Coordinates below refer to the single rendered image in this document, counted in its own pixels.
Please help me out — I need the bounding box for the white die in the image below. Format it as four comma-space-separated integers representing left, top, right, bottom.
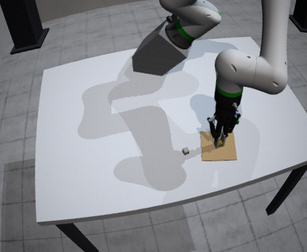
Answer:
183, 147, 189, 155

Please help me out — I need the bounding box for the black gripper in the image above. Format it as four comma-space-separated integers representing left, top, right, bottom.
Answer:
207, 103, 241, 149

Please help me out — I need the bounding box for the tan flat mat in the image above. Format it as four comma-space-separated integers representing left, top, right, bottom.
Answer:
201, 131, 237, 161

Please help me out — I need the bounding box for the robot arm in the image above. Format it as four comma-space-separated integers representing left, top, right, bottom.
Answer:
159, 0, 291, 109

